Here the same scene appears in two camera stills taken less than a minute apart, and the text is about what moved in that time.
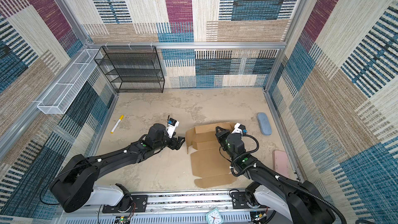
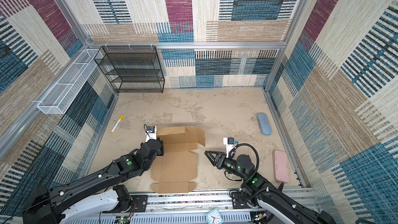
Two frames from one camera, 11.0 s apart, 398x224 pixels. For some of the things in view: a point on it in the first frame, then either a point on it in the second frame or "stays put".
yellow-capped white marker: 117,123 stays put
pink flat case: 280,163 stays put
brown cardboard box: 210,168 to 175,171
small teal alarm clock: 214,217 stays put
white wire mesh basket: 59,97 stays put
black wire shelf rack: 131,69 stays put
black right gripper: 217,128 to 219,159
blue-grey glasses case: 264,124 stays put
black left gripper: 178,144 to 161,151
